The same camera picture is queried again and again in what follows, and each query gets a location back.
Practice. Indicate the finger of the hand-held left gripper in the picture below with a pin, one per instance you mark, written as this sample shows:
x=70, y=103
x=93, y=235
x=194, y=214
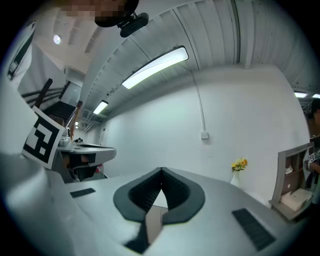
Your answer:
x=90, y=146
x=105, y=153

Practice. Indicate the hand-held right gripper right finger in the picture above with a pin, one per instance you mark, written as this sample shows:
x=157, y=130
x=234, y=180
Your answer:
x=220, y=207

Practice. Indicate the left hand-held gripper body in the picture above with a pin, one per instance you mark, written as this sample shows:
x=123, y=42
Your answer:
x=42, y=137

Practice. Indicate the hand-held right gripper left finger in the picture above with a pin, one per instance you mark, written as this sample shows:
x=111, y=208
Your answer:
x=100, y=207

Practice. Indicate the person's left hand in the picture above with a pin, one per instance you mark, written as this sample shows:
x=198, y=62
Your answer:
x=87, y=170

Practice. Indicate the ceiling light panel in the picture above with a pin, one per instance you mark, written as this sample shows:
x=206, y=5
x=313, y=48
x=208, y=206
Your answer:
x=316, y=96
x=156, y=66
x=300, y=94
x=100, y=107

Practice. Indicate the yellow flower bouquet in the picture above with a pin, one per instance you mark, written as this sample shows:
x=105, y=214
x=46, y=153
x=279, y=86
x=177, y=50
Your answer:
x=240, y=163

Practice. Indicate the gray wooden desktop shelf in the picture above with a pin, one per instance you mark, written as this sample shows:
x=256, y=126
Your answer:
x=281, y=180

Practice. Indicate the person's white shirt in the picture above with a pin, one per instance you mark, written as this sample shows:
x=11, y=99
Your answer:
x=37, y=65

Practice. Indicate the light wooden box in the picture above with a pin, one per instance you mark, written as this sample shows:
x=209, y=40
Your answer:
x=295, y=198

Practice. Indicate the round ceiling lamp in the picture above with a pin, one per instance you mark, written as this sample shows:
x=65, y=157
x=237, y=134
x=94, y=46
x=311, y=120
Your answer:
x=57, y=39

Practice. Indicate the person's head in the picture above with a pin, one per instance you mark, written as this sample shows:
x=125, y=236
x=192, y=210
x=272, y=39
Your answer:
x=100, y=10

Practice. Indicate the white wall junction box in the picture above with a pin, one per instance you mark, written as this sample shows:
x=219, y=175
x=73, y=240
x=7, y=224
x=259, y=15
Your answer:
x=204, y=134

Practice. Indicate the white wall conduit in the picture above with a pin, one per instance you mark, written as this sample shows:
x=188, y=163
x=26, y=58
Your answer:
x=200, y=100

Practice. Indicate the black head camera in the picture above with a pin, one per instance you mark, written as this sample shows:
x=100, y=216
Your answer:
x=133, y=25

